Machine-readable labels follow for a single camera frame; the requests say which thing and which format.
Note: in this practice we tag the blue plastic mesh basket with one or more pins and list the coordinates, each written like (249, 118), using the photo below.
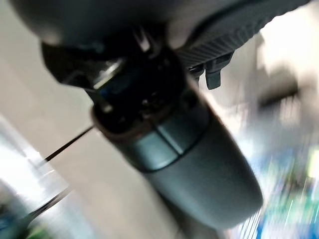
(286, 224)

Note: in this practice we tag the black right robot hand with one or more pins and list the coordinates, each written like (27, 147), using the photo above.
(187, 161)

